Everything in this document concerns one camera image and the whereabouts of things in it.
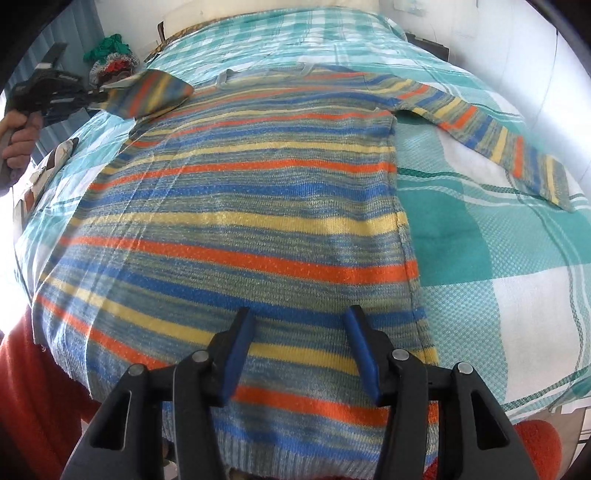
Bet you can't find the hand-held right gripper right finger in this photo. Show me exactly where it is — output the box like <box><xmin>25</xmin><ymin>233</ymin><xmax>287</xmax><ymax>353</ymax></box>
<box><xmin>346</xmin><ymin>305</ymin><xmax>532</xmax><ymax>480</ymax></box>

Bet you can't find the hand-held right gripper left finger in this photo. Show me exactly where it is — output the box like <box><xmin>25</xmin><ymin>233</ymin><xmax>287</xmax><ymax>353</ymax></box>
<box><xmin>60</xmin><ymin>307</ymin><xmax>253</xmax><ymax>480</ymax></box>

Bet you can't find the striped knitted sweater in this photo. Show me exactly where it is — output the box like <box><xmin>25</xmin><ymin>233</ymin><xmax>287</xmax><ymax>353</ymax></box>
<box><xmin>32</xmin><ymin>65</ymin><xmax>578</xmax><ymax>476</ymax></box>

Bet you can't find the pile of colourful clothes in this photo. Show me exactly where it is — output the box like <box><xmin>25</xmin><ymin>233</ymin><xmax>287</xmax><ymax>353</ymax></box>
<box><xmin>83</xmin><ymin>34</ymin><xmax>140</xmax><ymax>85</ymax></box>

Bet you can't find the person's left hand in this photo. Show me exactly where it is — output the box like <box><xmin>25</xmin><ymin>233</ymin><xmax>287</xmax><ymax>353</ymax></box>
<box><xmin>0</xmin><ymin>113</ymin><xmax>44</xmax><ymax>172</ymax></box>

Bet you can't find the yellow woven mat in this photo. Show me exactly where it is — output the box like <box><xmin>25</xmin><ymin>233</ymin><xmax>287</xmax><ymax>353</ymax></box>
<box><xmin>142</xmin><ymin>21</ymin><xmax>222</xmax><ymax>64</ymax></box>

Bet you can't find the teal checked blanket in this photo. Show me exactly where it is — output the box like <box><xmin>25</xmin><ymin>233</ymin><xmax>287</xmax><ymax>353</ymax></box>
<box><xmin>14</xmin><ymin>9</ymin><xmax>591</xmax><ymax>416</ymax></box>

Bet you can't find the person's red fleece clothing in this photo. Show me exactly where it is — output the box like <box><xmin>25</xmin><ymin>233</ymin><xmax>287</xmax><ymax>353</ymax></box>
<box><xmin>0</xmin><ymin>309</ymin><xmax>561</xmax><ymax>480</ymax></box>

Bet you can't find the dark bedside furniture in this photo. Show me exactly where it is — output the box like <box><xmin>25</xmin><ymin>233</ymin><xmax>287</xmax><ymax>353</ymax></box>
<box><xmin>406</xmin><ymin>32</ymin><xmax>450</xmax><ymax>61</ymax></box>

